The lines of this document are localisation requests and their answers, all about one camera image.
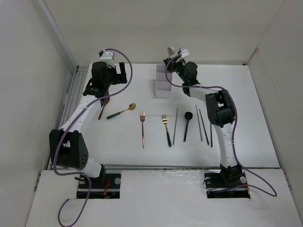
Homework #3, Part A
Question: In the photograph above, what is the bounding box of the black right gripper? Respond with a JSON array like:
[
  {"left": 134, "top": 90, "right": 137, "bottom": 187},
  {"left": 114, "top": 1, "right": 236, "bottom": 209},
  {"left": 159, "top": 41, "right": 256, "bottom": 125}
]
[{"left": 162, "top": 56, "right": 187, "bottom": 82}]

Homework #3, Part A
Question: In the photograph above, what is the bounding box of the white ceramic spoon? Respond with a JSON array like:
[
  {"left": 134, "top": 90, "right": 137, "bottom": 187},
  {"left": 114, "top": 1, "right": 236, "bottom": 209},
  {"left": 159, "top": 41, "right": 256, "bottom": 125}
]
[{"left": 167, "top": 46, "right": 175, "bottom": 58}]

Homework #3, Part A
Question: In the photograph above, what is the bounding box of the brown wooden spoon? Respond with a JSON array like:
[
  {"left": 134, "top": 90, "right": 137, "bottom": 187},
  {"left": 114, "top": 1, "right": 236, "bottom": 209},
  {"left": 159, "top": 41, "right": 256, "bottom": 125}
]
[{"left": 98, "top": 98, "right": 110, "bottom": 120}]

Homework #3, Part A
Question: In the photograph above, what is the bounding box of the gold spoon green handle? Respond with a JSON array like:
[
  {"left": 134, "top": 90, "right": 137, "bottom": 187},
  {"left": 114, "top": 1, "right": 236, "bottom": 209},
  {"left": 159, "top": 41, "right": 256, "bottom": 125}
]
[{"left": 107, "top": 103, "right": 136, "bottom": 120}]

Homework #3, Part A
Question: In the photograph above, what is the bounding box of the rose gold fork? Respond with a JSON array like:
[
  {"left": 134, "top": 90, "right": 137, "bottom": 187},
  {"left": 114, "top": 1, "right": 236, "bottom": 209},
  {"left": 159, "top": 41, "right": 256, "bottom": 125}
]
[{"left": 140, "top": 111, "right": 145, "bottom": 148}]

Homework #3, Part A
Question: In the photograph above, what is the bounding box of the black spoon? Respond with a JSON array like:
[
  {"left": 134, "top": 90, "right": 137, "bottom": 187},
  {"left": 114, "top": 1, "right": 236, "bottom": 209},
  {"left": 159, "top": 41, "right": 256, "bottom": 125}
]
[{"left": 183, "top": 112, "right": 193, "bottom": 142}]

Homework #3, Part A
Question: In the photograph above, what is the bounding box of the gold fork green handle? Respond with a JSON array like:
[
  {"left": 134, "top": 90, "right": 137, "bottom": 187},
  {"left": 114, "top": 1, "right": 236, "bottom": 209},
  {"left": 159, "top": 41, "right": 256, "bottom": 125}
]
[{"left": 162, "top": 114, "right": 172, "bottom": 147}]

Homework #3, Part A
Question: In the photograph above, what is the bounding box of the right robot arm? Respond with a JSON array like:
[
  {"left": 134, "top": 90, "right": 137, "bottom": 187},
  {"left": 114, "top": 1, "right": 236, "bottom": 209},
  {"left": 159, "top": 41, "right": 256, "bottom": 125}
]
[{"left": 163, "top": 55, "right": 243, "bottom": 188}]

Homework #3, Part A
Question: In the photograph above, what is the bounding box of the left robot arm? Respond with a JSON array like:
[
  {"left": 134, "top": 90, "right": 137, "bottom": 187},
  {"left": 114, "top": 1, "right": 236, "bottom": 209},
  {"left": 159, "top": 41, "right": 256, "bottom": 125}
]
[{"left": 49, "top": 60, "right": 128, "bottom": 188}]

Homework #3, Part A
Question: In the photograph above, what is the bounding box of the white compartment organizer box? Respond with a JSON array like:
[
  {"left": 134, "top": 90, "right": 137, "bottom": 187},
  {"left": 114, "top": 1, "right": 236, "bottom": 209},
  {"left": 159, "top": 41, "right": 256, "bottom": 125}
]
[{"left": 155, "top": 64, "right": 171, "bottom": 98}]

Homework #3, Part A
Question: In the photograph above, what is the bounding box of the black chopstick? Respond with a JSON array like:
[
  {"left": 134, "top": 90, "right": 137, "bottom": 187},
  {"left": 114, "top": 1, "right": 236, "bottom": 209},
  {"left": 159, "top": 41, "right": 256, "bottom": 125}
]
[
  {"left": 210, "top": 122, "right": 213, "bottom": 148},
  {"left": 199, "top": 108, "right": 210, "bottom": 146}
]

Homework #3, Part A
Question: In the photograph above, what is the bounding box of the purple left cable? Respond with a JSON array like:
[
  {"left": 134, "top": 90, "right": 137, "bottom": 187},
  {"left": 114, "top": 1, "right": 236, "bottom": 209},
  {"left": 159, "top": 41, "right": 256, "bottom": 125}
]
[{"left": 51, "top": 48, "right": 134, "bottom": 227}]

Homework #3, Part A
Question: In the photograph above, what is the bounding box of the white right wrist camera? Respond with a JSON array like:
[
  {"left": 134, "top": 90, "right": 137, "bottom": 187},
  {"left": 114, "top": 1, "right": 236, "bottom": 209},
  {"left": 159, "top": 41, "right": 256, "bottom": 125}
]
[{"left": 178, "top": 47, "right": 189, "bottom": 58}]

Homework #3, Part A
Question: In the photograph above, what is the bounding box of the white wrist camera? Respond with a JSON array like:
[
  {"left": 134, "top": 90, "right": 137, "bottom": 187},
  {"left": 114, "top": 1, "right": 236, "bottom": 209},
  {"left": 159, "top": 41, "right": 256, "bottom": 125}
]
[
  {"left": 178, "top": 47, "right": 189, "bottom": 58},
  {"left": 99, "top": 50, "right": 115, "bottom": 67}
]

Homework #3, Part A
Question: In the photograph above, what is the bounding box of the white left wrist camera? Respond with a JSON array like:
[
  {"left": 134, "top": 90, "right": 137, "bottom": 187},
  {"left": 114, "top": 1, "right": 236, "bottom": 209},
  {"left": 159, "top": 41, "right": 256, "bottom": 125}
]
[{"left": 99, "top": 50, "right": 115, "bottom": 67}]

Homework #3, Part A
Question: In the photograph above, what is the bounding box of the aluminium rail frame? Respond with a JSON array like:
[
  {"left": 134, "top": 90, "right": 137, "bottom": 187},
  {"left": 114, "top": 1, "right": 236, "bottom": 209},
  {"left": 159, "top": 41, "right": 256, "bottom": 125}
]
[{"left": 55, "top": 65, "right": 89, "bottom": 130}]

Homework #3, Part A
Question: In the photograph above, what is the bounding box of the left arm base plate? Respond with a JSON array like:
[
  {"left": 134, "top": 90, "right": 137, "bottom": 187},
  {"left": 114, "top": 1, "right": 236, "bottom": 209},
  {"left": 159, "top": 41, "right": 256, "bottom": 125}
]
[{"left": 75, "top": 171, "right": 122, "bottom": 199}]

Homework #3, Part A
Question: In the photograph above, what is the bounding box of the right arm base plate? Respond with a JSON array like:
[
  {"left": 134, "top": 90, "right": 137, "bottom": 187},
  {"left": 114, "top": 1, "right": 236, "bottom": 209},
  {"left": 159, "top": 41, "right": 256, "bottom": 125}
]
[{"left": 203, "top": 171, "right": 250, "bottom": 199}]

